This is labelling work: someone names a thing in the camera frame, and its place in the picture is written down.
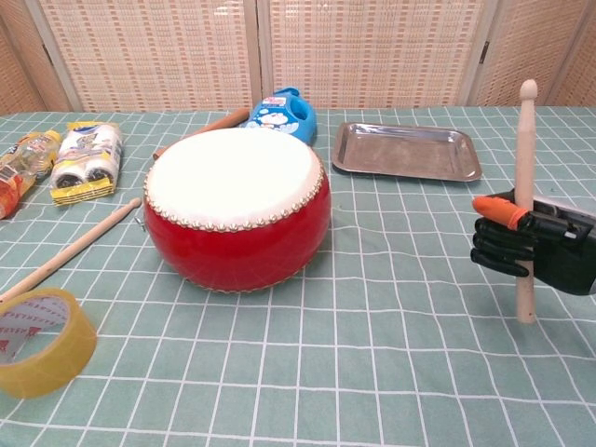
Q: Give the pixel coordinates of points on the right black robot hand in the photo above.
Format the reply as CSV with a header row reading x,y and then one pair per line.
x,y
563,256

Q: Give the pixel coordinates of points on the wooden drumstick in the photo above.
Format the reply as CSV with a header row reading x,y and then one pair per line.
x,y
526,153
74,246

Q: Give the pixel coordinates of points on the rectangular steel tray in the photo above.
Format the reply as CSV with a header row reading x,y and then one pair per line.
x,y
405,151

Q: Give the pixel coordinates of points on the red drum with white skin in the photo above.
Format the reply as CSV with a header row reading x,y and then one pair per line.
x,y
237,233

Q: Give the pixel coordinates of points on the green checked tablecloth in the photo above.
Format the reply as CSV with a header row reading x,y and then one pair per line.
x,y
354,354

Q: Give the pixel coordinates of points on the blue detergent bottle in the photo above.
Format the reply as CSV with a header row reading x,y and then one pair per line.
x,y
284,116

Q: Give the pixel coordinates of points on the brown wooden rolling pin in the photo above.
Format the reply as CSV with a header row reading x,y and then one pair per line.
x,y
223,122

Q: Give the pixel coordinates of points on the woven bamboo folding screen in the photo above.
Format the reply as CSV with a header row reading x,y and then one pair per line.
x,y
153,51

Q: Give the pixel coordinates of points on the white yellow snack pack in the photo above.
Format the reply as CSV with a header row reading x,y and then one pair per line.
x,y
88,158

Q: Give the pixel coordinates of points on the yellow packing tape roll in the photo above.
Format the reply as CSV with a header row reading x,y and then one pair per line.
x,y
70,344

